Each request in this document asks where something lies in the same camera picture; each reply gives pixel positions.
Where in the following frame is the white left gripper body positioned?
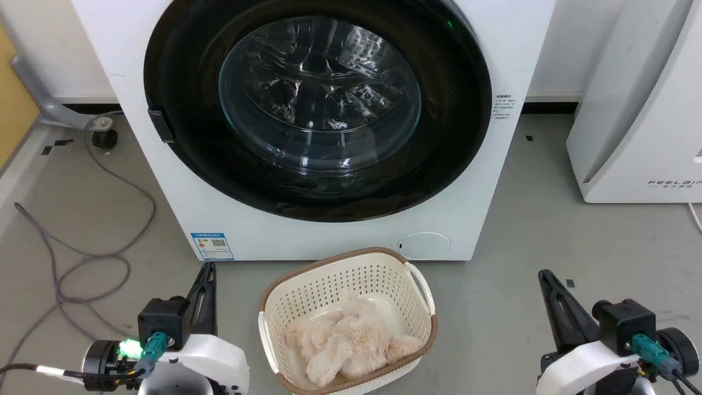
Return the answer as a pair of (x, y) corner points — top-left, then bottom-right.
(138, 334), (251, 395)

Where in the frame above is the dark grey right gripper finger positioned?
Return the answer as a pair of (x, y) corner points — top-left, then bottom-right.
(538, 269), (599, 347)
(540, 285), (569, 352)

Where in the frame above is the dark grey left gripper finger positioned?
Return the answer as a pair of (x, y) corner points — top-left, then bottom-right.
(186, 269), (205, 331)
(200, 262), (218, 336)

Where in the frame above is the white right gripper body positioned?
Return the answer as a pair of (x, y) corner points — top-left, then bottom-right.
(536, 340), (640, 395)

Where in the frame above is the white front-load washing machine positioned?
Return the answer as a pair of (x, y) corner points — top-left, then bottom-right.
(71, 0), (556, 262)

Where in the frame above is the black round glass washer door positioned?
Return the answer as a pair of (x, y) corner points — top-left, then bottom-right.
(144, 0), (492, 223)

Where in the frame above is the blue energy label sticker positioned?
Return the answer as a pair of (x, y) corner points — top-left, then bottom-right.
(191, 233), (235, 261)

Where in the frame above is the cream perforated laundry basket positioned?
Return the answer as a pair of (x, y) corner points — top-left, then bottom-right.
(258, 247), (438, 395)

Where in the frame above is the beige fluffy plush toy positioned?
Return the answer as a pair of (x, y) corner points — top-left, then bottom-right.
(284, 291), (424, 387)

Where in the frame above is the round white filter cover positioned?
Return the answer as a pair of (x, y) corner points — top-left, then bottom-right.
(397, 232), (451, 260)

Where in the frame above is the white air purifier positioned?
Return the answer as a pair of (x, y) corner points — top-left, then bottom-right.
(566, 0), (702, 204)

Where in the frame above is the white warning text sticker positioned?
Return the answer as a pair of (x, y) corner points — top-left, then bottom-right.
(492, 93), (515, 121)

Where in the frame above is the grey metal chair leg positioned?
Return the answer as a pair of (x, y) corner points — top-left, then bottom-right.
(11, 54), (124, 131)

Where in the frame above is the yellow wooden panel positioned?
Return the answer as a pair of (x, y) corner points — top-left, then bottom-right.
(0, 25), (42, 171)

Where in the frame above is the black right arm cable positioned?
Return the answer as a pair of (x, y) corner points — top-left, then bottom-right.
(632, 334), (702, 395)

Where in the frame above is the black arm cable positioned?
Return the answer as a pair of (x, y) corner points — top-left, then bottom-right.
(632, 334), (702, 395)
(0, 332), (168, 385)

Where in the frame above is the grey floor cable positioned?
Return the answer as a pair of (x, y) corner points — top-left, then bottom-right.
(0, 111), (157, 379)

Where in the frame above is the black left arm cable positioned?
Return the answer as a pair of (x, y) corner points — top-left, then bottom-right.
(0, 332), (168, 385)

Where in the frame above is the black washer door handle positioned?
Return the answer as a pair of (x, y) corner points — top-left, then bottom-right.
(148, 108), (176, 144)

